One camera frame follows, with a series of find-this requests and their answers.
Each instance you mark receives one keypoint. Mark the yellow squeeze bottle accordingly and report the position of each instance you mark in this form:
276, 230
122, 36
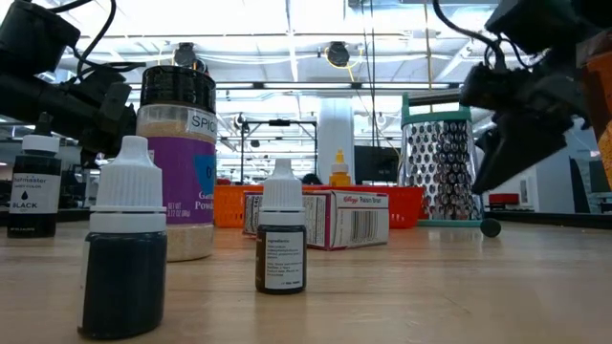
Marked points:
339, 179

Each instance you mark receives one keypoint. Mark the black metal frame rig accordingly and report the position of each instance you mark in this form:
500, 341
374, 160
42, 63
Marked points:
279, 122

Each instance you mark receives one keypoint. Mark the small black round object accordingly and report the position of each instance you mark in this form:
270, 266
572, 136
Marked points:
490, 228

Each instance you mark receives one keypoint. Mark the purple Raisin Bran box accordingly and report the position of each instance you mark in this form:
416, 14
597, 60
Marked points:
344, 220

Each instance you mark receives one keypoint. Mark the red storage bin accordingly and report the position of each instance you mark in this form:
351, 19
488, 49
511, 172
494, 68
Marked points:
503, 199

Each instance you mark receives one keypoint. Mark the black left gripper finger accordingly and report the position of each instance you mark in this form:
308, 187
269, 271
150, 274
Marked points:
107, 138

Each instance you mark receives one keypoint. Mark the black Chefmaster food colour bottle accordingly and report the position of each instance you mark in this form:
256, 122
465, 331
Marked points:
33, 191

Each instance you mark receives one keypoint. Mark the garlic powder jar purple label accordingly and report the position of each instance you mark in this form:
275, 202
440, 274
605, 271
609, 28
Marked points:
181, 181

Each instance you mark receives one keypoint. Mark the black background machine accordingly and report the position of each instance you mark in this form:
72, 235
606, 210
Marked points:
76, 186

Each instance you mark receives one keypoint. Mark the black monitor screen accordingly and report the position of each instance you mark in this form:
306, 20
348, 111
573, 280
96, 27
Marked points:
375, 165

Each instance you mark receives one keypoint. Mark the white building column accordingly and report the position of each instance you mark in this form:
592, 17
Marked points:
334, 129

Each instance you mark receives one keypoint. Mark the orange plastic basket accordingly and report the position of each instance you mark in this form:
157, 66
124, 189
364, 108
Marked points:
229, 205

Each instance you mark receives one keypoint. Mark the dropper bottle with ingredients label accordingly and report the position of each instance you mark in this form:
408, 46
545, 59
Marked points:
282, 260

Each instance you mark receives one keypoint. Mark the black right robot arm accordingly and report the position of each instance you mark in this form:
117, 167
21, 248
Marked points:
526, 19

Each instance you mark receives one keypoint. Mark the dark dropper bottle white cap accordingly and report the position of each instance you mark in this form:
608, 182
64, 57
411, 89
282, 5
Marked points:
122, 282

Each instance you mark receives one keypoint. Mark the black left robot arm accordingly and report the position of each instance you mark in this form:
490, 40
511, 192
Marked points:
28, 38

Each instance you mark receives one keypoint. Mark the red plastic basket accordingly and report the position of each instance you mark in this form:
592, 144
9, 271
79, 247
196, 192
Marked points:
404, 205

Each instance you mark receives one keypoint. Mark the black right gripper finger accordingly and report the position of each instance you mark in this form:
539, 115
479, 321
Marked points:
521, 148

